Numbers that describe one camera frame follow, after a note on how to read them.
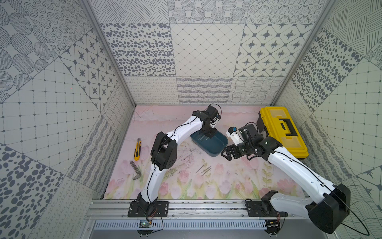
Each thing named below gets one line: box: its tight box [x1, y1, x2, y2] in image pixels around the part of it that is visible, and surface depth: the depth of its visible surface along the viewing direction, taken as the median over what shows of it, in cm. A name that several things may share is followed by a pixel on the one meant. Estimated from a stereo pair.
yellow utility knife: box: [133, 137, 142, 161], surface depth 95 cm
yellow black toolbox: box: [258, 106, 309, 159], surface depth 88 cm
